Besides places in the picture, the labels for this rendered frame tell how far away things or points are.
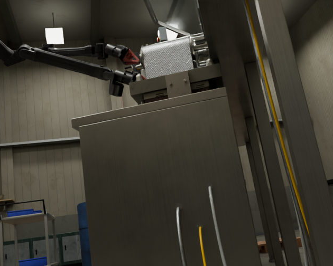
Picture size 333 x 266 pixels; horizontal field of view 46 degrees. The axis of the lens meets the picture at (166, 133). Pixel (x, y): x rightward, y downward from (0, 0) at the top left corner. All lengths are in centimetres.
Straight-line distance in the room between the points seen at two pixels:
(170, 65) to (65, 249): 743
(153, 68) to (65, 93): 993
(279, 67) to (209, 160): 58
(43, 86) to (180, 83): 1039
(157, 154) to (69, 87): 1040
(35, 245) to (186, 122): 776
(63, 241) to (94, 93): 470
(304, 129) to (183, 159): 64
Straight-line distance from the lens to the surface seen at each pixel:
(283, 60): 106
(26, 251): 913
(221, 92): 157
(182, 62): 192
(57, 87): 1189
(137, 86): 171
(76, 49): 226
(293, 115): 102
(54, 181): 1113
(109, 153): 160
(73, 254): 904
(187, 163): 152
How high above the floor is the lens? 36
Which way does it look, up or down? 15 degrees up
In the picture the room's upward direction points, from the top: 9 degrees counter-clockwise
